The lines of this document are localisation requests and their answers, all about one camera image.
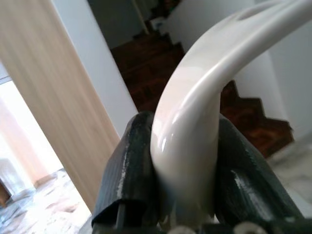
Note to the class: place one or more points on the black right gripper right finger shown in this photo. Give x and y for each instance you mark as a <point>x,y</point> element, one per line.
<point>246,175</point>

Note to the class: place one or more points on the dark wooden staircase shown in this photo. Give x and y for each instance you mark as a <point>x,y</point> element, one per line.
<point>151,63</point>

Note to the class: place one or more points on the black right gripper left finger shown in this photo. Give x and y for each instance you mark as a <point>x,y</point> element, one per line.
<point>129,170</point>

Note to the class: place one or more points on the light wooden door panel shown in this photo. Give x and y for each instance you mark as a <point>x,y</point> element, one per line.
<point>48,85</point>

